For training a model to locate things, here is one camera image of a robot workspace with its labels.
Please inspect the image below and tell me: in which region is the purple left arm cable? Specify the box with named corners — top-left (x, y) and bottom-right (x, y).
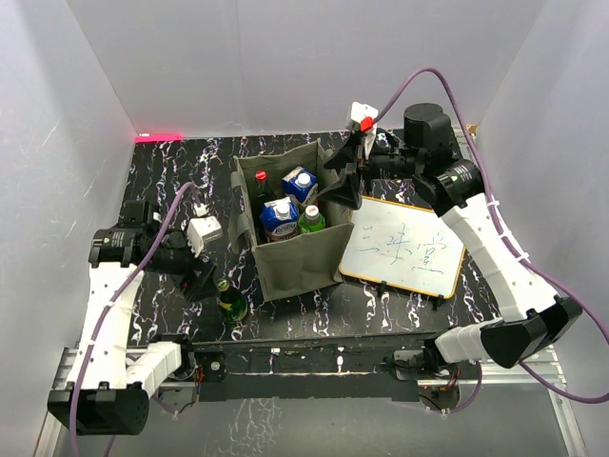
top-left (69, 181), bottom-right (208, 457)

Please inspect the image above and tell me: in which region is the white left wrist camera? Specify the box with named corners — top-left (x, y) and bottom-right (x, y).
top-left (187, 204), bottom-right (223, 257)

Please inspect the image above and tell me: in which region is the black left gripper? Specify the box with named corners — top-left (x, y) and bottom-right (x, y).
top-left (146, 229), bottom-right (220, 300)

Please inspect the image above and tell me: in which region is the grey-green canvas bag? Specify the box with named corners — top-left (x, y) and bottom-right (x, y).
top-left (227, 141), bottom-right (353, 301)

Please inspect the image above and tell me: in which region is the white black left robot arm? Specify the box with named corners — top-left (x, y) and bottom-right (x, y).
top-left (48, 201), bottom-right (223, 435)

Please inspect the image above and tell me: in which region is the dark cola bottle red label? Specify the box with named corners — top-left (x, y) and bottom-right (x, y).
top-left (253, 169), bottom-right (277, 216)

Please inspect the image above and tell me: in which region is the green glass bottle front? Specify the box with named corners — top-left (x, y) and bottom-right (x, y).
top-left (217, 278), bottom-right (247, 324)

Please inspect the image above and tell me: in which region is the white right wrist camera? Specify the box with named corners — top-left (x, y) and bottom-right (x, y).
top-left (345, 102), bottom-right (379, 141)

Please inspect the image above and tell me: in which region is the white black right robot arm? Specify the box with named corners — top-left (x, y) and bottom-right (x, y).
top-left (319, 102), bottom-right (582, 378)

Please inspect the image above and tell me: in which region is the Fontana pineapple juice carton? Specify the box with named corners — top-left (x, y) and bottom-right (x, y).
top-left (282, 167), bottom-right (319, 210)

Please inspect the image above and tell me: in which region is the aluminium frame rail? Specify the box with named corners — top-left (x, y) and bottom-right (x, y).
top-left (32, 126), bottom-right (589, 457)

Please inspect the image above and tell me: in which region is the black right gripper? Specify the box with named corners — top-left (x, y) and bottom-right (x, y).
top-left (317, 132), bottom-right (423, 209)

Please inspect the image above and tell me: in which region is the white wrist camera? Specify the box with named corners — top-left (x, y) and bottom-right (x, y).
top-left (345, 102), bottom-right (379, 141)
top-left (187, 204), bottom-right (223, 257)

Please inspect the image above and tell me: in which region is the pink tape strip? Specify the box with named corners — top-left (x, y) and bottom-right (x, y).
top-left (134, 133), bottom-right (184, 144)

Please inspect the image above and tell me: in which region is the yellow-framed whiteboard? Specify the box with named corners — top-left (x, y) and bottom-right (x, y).
top-left (339, 197), bottom-right (465, 298)

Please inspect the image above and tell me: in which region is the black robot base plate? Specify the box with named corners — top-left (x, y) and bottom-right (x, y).
top-left (137, 332), bottom-right (481, 404)

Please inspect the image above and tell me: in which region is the blue red juice carton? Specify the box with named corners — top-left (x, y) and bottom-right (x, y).
top-left (260, 197), bottom-right (299, 243)

